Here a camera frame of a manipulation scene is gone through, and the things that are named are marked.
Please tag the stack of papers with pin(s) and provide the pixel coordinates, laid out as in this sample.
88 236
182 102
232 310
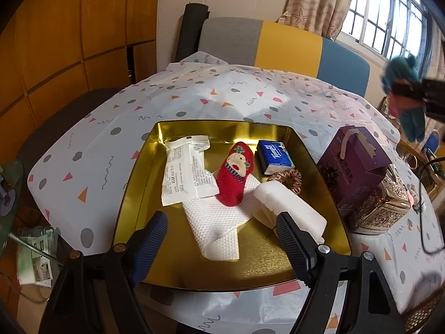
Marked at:
34 261

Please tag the wooden side shelf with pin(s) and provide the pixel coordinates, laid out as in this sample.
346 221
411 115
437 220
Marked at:
413 149

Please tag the cream cloth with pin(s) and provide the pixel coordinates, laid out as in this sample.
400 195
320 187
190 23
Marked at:
292 205

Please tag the black rolled mat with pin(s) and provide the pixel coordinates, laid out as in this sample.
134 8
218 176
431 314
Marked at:
193 28

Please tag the blue tissue pack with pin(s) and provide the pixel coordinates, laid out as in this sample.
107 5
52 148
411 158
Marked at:
276 156

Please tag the brown hair scrunchie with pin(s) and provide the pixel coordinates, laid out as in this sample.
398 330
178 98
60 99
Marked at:
290 177

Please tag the white printed packet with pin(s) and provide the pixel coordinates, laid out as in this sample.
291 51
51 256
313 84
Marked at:
184 177

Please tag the barred window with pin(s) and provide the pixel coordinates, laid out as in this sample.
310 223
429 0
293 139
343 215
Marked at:
386 17

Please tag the purple gift box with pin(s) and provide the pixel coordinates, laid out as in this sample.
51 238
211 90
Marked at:
351 170

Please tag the green glass side table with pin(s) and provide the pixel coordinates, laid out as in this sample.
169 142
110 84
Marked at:
8 195

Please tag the grey yellow blue chair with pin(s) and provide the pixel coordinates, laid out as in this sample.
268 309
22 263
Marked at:
288 45

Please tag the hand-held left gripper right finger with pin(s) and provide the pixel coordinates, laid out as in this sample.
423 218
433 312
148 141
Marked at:
293 247

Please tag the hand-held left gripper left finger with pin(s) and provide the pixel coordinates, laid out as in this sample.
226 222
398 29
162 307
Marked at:
153 243

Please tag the beige patterned curtain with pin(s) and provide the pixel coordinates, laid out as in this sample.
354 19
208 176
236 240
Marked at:
316 0

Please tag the red embroidered sock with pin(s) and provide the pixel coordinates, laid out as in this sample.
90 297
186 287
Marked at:
233 181

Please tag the gold embossed tissue box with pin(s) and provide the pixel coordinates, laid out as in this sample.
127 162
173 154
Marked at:
382 205

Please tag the white textured towel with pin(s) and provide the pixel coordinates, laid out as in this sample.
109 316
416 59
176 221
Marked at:
215 222

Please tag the gold metal tray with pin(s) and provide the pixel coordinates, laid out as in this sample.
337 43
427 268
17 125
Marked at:
271 257

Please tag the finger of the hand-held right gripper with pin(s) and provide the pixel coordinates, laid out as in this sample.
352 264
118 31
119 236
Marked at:
406 89

